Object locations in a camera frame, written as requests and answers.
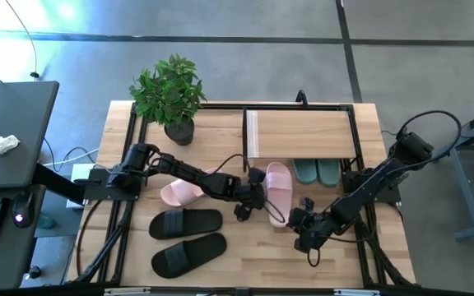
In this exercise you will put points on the pink rubber slide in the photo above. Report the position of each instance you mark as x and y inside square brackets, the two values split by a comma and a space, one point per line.
[280, 197]
[179, 193]

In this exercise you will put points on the black rubber slide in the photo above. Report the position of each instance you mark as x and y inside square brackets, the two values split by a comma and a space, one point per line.
[196, 222]
[196, 255]

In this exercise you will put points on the black round floor object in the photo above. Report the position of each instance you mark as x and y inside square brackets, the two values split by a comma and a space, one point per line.
[34, 272]

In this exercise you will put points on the black clamp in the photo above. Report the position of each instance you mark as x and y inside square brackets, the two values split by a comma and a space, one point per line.
[301, 98]

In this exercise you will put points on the black support bar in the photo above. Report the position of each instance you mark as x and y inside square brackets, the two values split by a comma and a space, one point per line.
[56, 183]

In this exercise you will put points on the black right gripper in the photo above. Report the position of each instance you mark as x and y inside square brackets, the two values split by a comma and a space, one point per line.
[319, 228]

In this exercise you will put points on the green rubber slide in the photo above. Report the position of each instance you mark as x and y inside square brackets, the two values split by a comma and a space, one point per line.
[305, 170]
[329, 172]

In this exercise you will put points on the wooden shelf black frame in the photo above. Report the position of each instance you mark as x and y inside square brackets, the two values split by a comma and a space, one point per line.
[303, 133]

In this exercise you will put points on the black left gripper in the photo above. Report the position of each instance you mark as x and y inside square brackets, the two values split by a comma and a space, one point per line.
[246, 194]

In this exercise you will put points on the white power adapter box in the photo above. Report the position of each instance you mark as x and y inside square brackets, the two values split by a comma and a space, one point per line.
[81, 172]

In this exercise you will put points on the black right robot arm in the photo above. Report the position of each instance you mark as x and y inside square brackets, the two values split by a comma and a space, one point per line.
[377, 181]

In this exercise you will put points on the grey metal side table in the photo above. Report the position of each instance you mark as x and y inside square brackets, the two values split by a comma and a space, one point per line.
[465, 189]

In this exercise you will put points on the green potted plant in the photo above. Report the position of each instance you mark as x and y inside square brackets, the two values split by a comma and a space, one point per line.
[167, 90]

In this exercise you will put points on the dark grey desk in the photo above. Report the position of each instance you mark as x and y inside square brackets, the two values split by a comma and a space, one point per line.
[15, 115]

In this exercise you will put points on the teal floor object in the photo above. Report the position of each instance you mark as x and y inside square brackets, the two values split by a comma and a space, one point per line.
[47, 222]

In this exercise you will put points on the crumpled white tissue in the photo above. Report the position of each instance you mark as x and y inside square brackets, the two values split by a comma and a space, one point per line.
[2, 146]

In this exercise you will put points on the black computer mouse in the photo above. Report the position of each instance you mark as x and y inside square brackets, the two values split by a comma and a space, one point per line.
[23, 211]

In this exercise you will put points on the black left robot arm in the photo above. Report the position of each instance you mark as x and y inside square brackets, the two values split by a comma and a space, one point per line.
[187, 174]

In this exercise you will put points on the silver label strip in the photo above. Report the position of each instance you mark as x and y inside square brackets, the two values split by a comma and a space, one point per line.
[126, 291]
[356, 292]

